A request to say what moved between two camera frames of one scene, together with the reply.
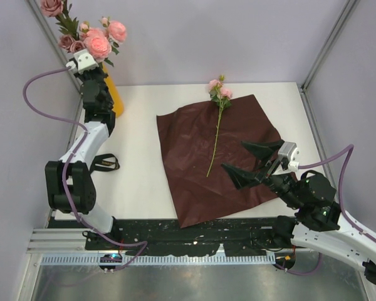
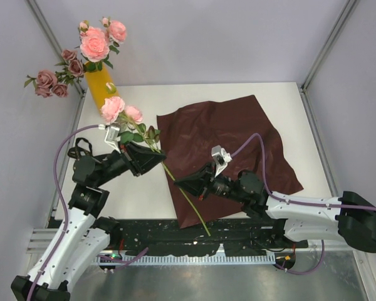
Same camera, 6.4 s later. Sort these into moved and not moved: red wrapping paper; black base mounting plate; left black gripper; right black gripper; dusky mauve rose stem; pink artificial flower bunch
Moved: right black gripper; pink artificial flower bunch; dusky mauve rose stem; left black gripper
Not moved: black base mounting plate; red wrapping paper
